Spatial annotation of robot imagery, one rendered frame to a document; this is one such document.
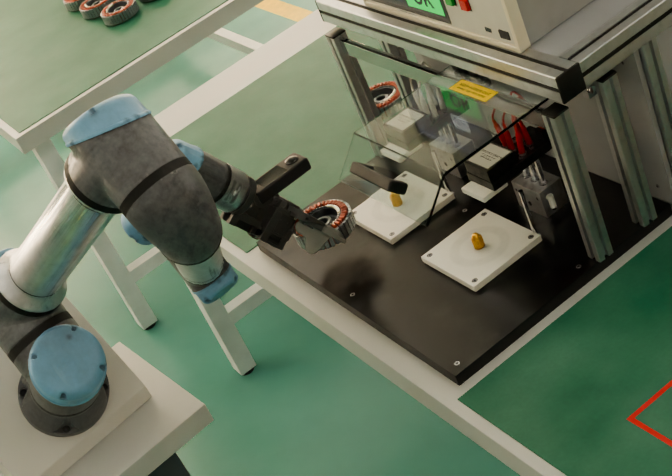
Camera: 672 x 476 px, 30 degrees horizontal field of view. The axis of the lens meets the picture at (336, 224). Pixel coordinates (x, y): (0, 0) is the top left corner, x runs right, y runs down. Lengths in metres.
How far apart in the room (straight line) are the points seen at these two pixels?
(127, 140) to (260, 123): 1.19
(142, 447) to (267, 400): 1.20
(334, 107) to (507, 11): 0.95
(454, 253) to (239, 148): 0.80
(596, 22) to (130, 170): 0.74
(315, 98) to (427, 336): 0.98
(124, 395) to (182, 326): 1.53
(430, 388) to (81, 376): 0.54
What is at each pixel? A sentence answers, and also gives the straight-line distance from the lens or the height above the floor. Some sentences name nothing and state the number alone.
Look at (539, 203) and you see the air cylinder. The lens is 2.15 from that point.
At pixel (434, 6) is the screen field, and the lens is 2.07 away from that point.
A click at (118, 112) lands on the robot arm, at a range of 1.70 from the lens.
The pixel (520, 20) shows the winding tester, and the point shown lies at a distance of 1.91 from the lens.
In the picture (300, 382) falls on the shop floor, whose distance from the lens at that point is 3.30.
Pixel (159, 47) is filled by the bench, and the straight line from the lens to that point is 3.49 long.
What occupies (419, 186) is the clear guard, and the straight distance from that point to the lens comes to 1.85.
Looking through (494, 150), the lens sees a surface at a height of 0.92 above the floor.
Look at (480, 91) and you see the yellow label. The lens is 1.97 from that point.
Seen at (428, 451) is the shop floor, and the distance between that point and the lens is 2.96.
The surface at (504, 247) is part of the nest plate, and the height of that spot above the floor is 0.78.
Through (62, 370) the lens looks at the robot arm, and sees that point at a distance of 1.97.
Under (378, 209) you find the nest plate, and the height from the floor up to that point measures 0.78.
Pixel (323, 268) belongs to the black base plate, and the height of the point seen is 0.77.
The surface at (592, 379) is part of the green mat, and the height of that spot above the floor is 0.75.
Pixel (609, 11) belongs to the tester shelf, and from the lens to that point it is 1.97.
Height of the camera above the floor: 2.02
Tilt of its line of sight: 32 degrees down
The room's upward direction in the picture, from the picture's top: 25 degrees counter-clockwise
